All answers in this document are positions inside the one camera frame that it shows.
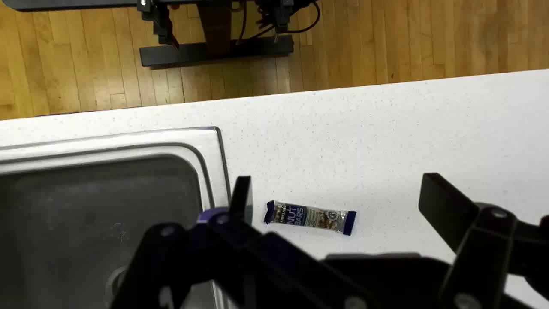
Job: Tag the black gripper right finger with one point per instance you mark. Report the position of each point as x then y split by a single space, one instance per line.
486 252

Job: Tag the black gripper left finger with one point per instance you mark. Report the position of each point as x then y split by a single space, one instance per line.
240 252

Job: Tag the blue nut bar wrapper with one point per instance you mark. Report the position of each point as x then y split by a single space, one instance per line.
311 217

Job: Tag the stainless steel double sink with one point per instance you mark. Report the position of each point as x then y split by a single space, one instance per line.
86 229

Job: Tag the black stand base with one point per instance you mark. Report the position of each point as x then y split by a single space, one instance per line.
216 54

